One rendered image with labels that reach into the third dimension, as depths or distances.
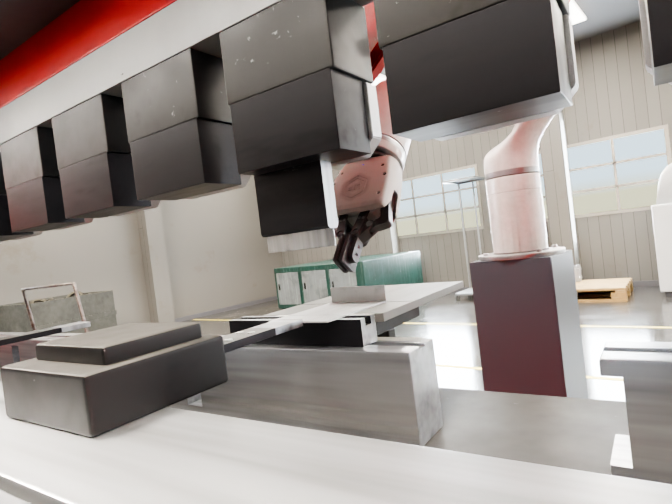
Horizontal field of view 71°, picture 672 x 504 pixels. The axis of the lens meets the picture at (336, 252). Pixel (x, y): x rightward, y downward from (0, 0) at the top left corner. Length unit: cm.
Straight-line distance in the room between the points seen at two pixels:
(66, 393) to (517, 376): 97
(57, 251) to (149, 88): 760
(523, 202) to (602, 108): 658
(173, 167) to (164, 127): 5
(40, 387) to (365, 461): 23
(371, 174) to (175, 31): 30
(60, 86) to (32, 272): 728
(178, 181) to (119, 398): 37
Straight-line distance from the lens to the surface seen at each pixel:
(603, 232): 759
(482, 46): 43
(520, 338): 113
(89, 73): 83
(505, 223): 113
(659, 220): 654
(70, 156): 87
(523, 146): 115
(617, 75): 773
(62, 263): 826
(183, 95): 65
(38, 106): 96
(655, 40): 41
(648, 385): 43
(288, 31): 54
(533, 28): 43
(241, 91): 57
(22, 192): 102
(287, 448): 25
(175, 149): 65
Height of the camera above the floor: 108
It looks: 1 degrees down
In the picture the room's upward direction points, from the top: 7 degrees counter-clockwise
